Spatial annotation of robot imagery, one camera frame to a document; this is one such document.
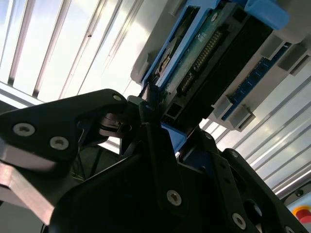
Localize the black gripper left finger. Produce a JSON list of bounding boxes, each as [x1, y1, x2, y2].
[[0, 82, 184, 213]]

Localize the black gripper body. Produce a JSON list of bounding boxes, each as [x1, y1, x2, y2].
[[50, 145, 229, 233]]

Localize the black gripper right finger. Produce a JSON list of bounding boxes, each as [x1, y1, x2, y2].
[[193, 130, 311, 233]]

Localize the hard disk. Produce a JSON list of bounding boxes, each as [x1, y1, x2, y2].
[[140, 0, 290, 170]]

